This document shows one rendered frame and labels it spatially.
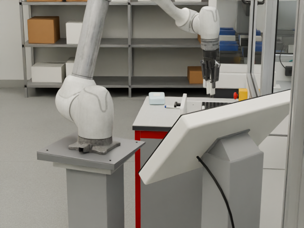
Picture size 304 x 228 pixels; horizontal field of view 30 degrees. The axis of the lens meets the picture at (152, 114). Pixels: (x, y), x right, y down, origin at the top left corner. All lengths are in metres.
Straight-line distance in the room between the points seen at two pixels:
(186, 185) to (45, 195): 1.31
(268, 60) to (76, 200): 1.06
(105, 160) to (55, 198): 1.64
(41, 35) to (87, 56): 4.00
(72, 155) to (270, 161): 0.83
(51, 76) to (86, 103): 4.29
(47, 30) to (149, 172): 4.96
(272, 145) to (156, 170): 0.70
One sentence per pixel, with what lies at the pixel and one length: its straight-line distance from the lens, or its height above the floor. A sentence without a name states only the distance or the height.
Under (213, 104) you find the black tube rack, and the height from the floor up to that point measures 0.90.
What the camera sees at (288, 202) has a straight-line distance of 1.18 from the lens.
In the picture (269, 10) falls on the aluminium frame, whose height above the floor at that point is 1.43.
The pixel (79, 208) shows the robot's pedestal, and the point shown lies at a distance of 2.62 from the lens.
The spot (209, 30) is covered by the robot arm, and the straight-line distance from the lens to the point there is 2.82.
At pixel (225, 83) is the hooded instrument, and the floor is 0.83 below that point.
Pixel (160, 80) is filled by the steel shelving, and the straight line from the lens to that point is 6.77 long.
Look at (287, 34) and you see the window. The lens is 2.22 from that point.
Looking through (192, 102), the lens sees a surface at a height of 0.89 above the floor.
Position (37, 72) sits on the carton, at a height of 0.27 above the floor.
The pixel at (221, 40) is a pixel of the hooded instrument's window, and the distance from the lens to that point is 3.57.
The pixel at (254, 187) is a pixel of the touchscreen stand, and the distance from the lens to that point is 1.87.
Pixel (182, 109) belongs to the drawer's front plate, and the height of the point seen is 0.92.
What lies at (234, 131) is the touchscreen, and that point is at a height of 1.09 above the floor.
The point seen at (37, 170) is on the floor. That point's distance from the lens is 4.51.
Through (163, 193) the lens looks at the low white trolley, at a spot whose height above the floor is 0.37.
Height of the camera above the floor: 1.64
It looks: 16 degrees down
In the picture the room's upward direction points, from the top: straight up
